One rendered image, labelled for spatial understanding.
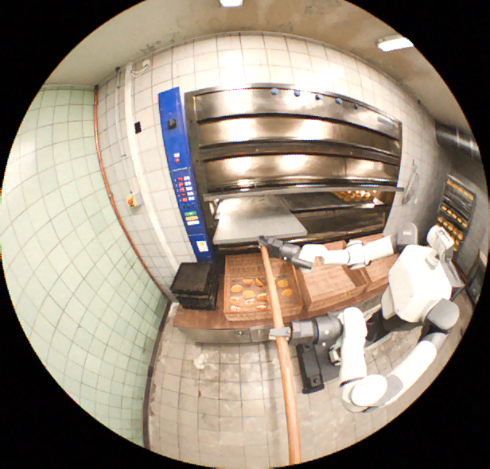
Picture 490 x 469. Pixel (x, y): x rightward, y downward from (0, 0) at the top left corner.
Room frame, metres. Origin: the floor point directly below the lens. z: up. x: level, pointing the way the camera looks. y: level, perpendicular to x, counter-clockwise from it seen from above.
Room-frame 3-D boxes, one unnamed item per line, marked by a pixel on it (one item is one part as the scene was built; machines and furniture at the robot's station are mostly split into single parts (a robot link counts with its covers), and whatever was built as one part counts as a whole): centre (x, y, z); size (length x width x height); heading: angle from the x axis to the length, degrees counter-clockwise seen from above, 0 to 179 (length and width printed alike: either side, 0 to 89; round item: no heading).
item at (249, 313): (0.68, -0.08, 0.72); 0.56 x 0.49 x 0.28; 88
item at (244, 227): (0.83, -0.09, 1.19); 0.55 x 0.36 x 0.03; 89
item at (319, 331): (0.12, -0.16, 1.20); 0.12 x 0.10 x 0.13; 81
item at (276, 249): (0.52, -0.16, 1.20); 0.12 x 0.10 x 0.13; 54
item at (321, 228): (0.94, -0.67, 1.02); 1.79 x 0.11 x 0.19; 90
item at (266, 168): (0.94, -0.67, 1.54); 1.79 x 0.11 x 0.19; 90
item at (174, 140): (1.88, 0.38, 1.07); 1.93 x 0.16 x 2.15; 0
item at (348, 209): (0.96, -0.67, 1.16); 1.80 x 0.06 x 0.04; 90
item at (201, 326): (0.65, -0.55, 0.29); 2.42 x 0.56 x 0.58; 90
